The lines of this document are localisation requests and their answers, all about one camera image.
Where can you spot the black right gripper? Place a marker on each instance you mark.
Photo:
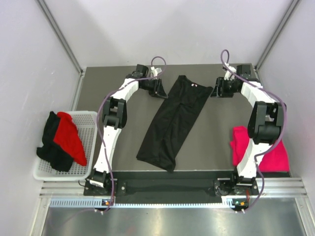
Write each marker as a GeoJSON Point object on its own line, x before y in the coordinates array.
{"type": "Point", "coordinates": [220, 83]}

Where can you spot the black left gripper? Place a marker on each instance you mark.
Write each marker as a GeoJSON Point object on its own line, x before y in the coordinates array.
{"type": "Point", "coordinates": [158, 90]}

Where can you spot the black t shirt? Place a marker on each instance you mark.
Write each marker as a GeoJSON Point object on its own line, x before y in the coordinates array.
{"type": "Point", "coordinates": [50, 151]}
{"type": "Point", "coordinates": [172, 123]}

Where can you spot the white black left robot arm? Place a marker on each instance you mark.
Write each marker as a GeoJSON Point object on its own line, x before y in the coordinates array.
{"type": "Point", "coordinates": [114, 115]}

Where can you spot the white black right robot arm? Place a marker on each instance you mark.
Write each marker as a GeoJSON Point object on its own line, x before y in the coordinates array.
{"type": "Point", "coordinates": [265, 124]}

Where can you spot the white perforated plastic basket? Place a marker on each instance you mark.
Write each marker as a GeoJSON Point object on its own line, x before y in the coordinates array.
{"type": "Point", "coordinates": [87, 131]}

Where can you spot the folded pink t shirt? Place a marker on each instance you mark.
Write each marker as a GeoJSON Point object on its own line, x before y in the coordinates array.
{"type": "Point", "coordinates": [275, 161]}

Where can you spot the red t shirt in basket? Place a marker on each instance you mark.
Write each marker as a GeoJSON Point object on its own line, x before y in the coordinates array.
{"type": "Point", "coordinates": [68, 139]}

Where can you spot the black t shirt in basket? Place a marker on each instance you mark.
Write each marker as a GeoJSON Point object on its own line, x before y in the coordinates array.
{"type": "Point", "coordinates": [50, 151]}

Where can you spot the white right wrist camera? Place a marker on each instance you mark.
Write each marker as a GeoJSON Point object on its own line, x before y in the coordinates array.
{"type": "Point", "coordinates": [230, 72]}

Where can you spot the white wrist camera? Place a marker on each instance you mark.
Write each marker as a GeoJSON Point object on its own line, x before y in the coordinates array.
{"type": "Point", "coordinates": [155, 71]}
{"type": "Point", "coordinates": [230, 72]}

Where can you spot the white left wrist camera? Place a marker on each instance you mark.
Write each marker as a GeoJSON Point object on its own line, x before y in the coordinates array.
{"type": "Point", "coordinates": [155, 71]}

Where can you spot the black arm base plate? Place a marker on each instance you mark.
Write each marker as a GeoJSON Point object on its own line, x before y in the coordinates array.
{"type": "Point", "coordinates": [177, 187]}

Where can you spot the white slotted cable duct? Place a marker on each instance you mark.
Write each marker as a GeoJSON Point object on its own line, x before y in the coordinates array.
{"type": "Point", "coordinates": [102, 203]}

